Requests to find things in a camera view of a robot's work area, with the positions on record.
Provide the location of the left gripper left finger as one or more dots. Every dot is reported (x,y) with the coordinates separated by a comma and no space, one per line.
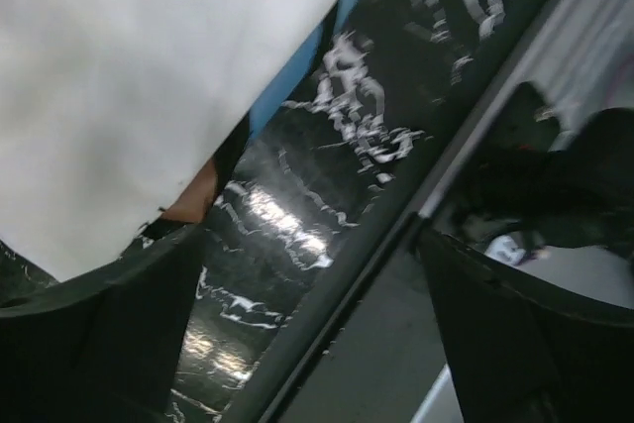
(104,346)

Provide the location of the white daisy print t-shirt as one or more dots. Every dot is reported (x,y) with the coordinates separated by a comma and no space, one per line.
(109,108)

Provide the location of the black marbled table mat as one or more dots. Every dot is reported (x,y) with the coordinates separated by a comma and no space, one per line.
(320,195)

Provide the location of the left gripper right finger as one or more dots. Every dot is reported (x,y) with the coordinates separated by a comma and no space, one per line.
(521,349)

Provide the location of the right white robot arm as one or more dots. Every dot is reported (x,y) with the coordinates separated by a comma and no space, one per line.
(579,196)

